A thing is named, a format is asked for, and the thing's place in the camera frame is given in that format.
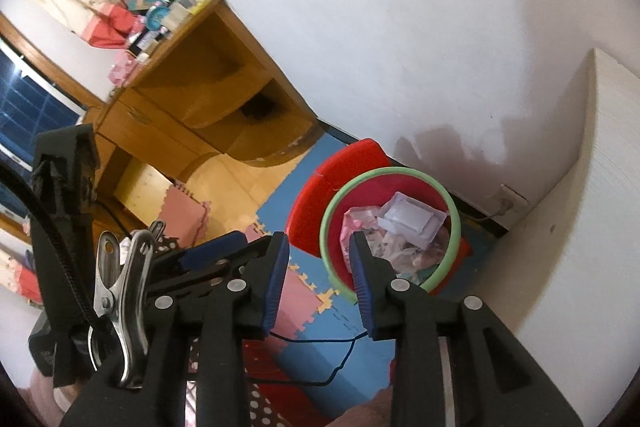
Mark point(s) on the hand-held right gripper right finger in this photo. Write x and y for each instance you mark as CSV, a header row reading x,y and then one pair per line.
x,y
362,292

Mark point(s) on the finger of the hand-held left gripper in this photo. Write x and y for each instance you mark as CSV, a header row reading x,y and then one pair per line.
x,y
215,249
210,274

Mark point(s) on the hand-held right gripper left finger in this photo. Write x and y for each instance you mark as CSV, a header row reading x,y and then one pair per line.
x,y
275,282

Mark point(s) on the pink plastic bag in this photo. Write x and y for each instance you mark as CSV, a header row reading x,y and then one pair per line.
x,y
362,222

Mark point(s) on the clear plastic box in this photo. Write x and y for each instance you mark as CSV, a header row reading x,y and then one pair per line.
x,y
410,219

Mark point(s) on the red bucket green rim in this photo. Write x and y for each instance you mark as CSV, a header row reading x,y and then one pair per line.
x,y
362,197

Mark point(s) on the person's left forearm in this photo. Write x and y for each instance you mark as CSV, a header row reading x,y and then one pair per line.
x,y
45,402

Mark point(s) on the metal spring clip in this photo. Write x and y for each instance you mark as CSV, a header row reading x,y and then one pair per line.
x,y
125,307
159,229

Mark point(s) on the light wooden panel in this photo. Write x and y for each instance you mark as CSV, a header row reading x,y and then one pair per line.
x,y
142,189

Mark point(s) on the window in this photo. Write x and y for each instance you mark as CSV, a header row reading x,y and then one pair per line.
x,y
30,102

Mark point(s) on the person's left leg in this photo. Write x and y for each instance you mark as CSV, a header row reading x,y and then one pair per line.
x,y
365,414

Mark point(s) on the polka dot cloth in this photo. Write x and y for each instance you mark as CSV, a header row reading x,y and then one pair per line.
x,y
272,407

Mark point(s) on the pink patterned box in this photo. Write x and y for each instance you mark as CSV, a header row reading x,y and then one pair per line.
x,y
122,69

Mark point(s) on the red gift bag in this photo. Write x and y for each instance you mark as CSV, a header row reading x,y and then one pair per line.
x,y
110,29

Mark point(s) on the wooden cabinet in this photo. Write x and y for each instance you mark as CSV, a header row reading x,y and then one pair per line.
x,y
200,72

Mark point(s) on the light wooden table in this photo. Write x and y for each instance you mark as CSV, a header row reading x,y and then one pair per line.
x,y
550,307

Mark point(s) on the blue round toy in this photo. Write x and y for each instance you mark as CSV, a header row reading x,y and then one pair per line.
x,y
159,18

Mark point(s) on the white container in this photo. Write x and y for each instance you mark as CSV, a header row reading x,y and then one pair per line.
x,y
177,14

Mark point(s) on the wall socket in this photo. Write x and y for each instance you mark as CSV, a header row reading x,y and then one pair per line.
x,y
512,199

